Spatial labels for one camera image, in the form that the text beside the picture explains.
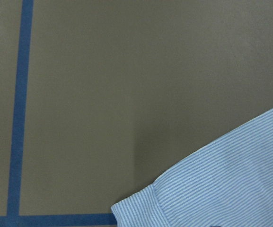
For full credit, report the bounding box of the light blue striped shirt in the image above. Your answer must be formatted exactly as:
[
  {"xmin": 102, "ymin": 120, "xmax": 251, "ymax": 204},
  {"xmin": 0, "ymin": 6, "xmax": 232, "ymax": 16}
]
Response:
[{"xmin": 111, "ymin": 109, "xmax": 273, "ymax": 227}]

